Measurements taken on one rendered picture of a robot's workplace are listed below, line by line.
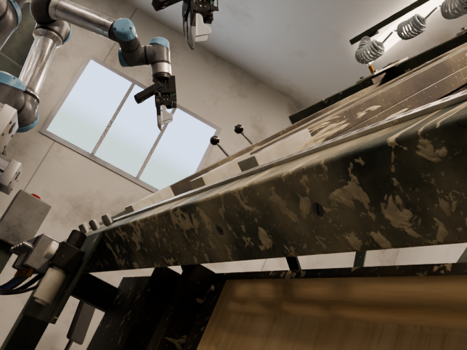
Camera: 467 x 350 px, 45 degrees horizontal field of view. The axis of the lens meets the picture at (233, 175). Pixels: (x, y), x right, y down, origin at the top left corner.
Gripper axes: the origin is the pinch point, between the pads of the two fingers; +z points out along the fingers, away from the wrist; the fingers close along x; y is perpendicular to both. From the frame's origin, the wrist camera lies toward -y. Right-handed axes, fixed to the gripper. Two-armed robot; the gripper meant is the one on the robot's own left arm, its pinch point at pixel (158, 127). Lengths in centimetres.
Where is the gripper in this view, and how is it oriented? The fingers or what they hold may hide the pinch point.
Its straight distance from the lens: 213.0
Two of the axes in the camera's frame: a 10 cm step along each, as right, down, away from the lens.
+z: 0.9, 9.7, -2.4
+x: -0.9, 2.5, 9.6
